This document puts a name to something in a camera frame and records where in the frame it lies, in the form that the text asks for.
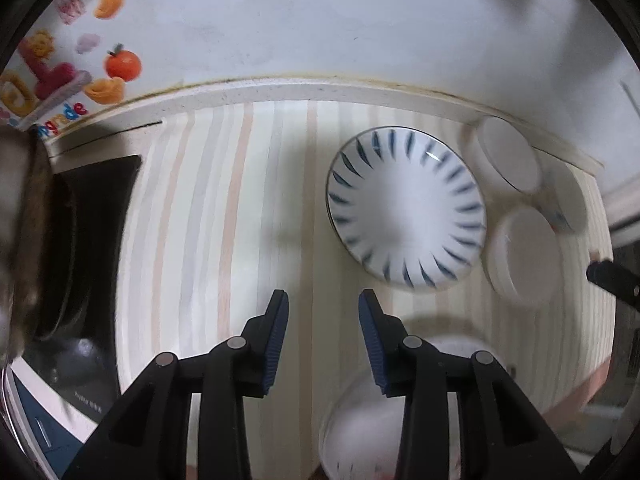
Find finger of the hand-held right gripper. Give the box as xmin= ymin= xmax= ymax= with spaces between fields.
xmin=586 ymin=259 xmax=640 ymax=311

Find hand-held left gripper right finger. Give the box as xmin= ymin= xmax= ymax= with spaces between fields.
xmin=359 ymin=288 xmax=583 ymax=480

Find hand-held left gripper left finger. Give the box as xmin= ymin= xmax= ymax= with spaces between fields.
xmin=62 ymin=289 xmax=291 ymax=480

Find white floral plate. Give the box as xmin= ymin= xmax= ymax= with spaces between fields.
xmin=318 ymin=332 xmax=508 ymax=480

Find white floral bowl blue rim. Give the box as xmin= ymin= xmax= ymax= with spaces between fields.
xmin=539 ymin=159 xmax=587 ymax=234

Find white plate blue leaf stripes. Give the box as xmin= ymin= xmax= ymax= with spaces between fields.
xmin=325 ymin=126 xmax=488 ymax=291

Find striped table cover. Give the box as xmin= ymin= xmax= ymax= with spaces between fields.
xmin=114 ymin=100 xmax=618 ymax=480

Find black stove top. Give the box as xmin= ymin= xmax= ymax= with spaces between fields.
xmin=30 ymin=154 xmax=143 ymax=417

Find steel wok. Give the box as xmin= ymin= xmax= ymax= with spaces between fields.
xmin=0 ymin=127 xmax=55 ymax=361

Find colourful fruit wall sticker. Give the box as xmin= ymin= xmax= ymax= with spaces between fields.
xmin=0 ymin=0 xmax=143 ymax=133

